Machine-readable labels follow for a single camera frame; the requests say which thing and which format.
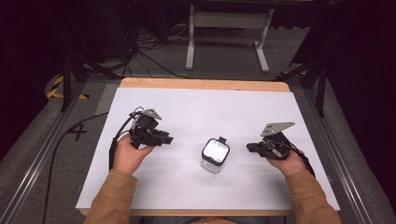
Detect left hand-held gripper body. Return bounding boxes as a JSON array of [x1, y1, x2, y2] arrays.
[[128, 107, 163, 149]]

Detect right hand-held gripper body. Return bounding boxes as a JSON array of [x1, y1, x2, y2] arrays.
[[259, 120, 296, 161]]

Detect clear container with black-rimmed lid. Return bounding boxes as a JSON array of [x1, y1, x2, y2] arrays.
[[200, 135, 232, 175]]

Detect person's right hand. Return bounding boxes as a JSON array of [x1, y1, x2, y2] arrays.
[[265, 148, 308, 177]]

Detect person's left hand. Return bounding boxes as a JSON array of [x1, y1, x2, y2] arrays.
[[112, 133, 155, 175]]

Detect white table mat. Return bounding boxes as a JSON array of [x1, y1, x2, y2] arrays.
[[75, 87, 341, 211]]

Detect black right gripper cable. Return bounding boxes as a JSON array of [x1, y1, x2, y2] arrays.
[[274, 139, 317, 179]]

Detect metal floor rail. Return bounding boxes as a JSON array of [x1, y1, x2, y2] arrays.
[[0, 81, 87, 224], [303, 88, 376, 224]]

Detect bundle of floor cables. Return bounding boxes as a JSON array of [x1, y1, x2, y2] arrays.
[[122, 22, 247, 80]]

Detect black floor cable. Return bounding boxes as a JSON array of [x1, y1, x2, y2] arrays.
[[41, 112, 109, 224]]

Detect white metal stand frame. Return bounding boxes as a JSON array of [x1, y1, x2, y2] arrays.
[[185, 4, 276, 75]]

